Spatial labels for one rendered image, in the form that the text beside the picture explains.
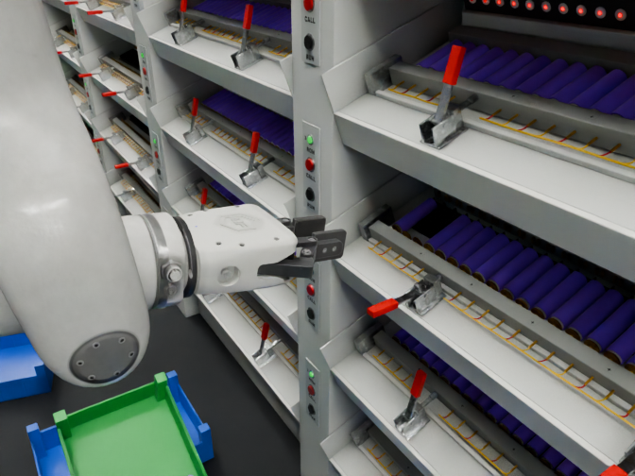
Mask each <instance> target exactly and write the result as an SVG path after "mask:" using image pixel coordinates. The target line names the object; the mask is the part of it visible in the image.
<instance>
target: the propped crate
mask: <svg viewBox="0 0 635 476"><path fill-rule="evenodd" d="M53 417H54V420H55V423H56V426H57V432H58V435H59V438H60V443H61V446H62V450H63V453H64V456H65V460H66V463H67V466H68V468H69V472H70V475H71V476H188V475H193V476H207V473H206V471H205V469H204V466H203V465H202V463H201V461H200V458H199V456H198V454H197V450H196V448H195V446H194V443H193V441H192V439H191V436H190V434H189V433H188V431H187V428H186V426H185V424H184V421H183V419H182V417H181V415H180V411H179V409H178V406H177V404H176V402H175V400H174V398H173V396H172V394H171V391H170V389H169V387H168V386H167V378H166V376H165V373H164V372H161V373H159V374H156V375H154V382H151V383H148V384H146V385H143V386H140V387H138V388H135V389H133V390H130V391H128V392H126V393H123V394H121V395H118V396H115V397H113V398H110V399H106V400H103V401H101V402H99V403H97V404H94V405H91V406H89V407H86V408H84V409H81V410H78V411H76V412H74V413H72V414H69V415H66V413H65V410H61V411H58V412H57V413H54V414H53Z"/></svg>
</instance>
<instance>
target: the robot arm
mask: <svg viewBox="0 0 635 476"><path fill-rule="evenodd" d="M325 224H326V217H325V216H323V215H314V216H305V217H297V218H293V220H292V222H291V219H290V218H287V217H281V218H274V217H273V216H271V215H270V214H269V213H267V212H266V211H264V210H263V209H261V208H260V207H258V206H256V205H252V204H245V205H237V206H230V207H223V208H216V209H210V210H204V211H198V212H189V213H186V214H182V215H178V216H171V215H170V214H169V213H167V212H155V213H145V214H137V215H127V216H121V214H120V212H119V209H118V206H117V204H116V201H115V198H114V195H113V193H112V188H111V186H110V184H109V181H108V179H107V176H106V174H105V171H104V169H103V166H102V164H101V161H100V159H99V158H98V155H97V153H96V150H95V148H94V144H93V142H92V140H91V137H90V135H89V133H88V131H87V128H86V127H85V125H84V122H83V120H82V118H81V116H80V113H79V111H78V109H77V105H76V103H75V101H74V98H73V96H72V94H71V92H70V89H69V87H68V84H67V81H66V78H65V75H64V72H63V70H62V67H61V64H60V59H59V56H58V52H57V49H56V46H55V43H54V40H53V37H52V34H51V30H50V27H49V24H48V21H47V18H46V15H45V12H44V8H43V3H42V0H0V337H4V336H9V335H13V334H19V333H25V334H26V337H27V338H28V340H29V342H30V344H31V345H32V347H33V348H34V349H35V351H36V353H37V354H38V356H39V357H40V359H41V360H42V361H43V362H44V364H45V365H46V366H47V367H48V368H49V369H50V370H51V371H52V372H53V373H54V374H56V375H57V376H59V377H60V378H61V379H63V380H64V381H67V382H69V383H71V384H74V385H78V386H82V387H100V386H106V385H109V384H112V383H116V382H118V381H120V380H122V379H123V378H125V377H127V376H128V374H129V373H130V372H132V371H133V370H134V369H135V367H136V366H137V365H139V363H140V362H141V360H142V359H143V357H144V355H145V353H146V348H147V345H148V340H149V335H150V320H149V312H148V310H150V309H156V308H158V309H162V308H165V307H167V306H172V305H177V304H179V303H180V302H181V301H182V299H183V298H188V297H190V296H192V295H193V293H194V294H195V295H202V294H222V293H233V292H242V291H249V290H257V289H263V288H268V287H273V286H277V285H281V284H284V283H287V282H289V281H291V280H292V279H293V278H306V279H310V278H312V277H313V270H314V264H315V263H316V262H322V261H328V260H333V259H339V258H341V257H342V256H343V253H344V247H345V241H346V235H347V232H346V231H345V230H343V229H332V230H325ZM296 247H302V249H301V251H300V256H299V257H296V258H294V255H295V251H296Z"/></svg>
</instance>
